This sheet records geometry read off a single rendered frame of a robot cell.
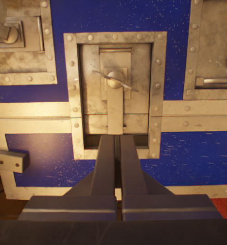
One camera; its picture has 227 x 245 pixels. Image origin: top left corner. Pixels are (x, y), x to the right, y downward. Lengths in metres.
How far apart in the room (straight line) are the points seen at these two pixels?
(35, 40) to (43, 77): 0.05
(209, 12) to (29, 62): 0.25
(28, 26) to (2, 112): 0.12
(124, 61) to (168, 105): 0.08
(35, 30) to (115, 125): 0.17
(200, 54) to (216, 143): 0.13
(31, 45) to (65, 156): 0.16
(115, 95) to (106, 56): 0.05
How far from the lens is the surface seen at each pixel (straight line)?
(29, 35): 0.28
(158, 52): 0.25
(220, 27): 0.30
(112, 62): 0.25
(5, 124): 0.30
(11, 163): 0.30
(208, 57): 0.29
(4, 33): 0.27
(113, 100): 0.25
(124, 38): 0.24
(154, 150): 0.27
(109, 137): 0.15
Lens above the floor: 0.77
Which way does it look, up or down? 1 degrees up
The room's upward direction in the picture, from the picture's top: 91 degrees counter-clockwise
